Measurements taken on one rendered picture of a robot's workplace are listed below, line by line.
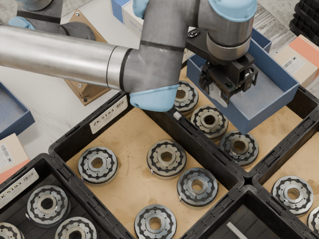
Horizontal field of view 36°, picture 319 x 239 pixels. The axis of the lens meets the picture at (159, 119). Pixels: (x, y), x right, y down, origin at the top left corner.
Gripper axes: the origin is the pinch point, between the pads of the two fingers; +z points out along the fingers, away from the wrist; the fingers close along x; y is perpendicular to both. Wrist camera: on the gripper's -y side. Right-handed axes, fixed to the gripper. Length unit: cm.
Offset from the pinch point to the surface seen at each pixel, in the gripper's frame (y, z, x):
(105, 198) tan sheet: -4.5, 26.7, -31.5
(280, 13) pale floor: -65, 119, 102
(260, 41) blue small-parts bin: -23, 41, 39
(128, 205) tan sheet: 0.4, 27.0, -27.9
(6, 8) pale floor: -156, 111, -13
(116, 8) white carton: -61, 37, 8
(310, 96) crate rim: 7.6, 20.7, 25.8
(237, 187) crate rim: 15.2, 18.5, -5.4
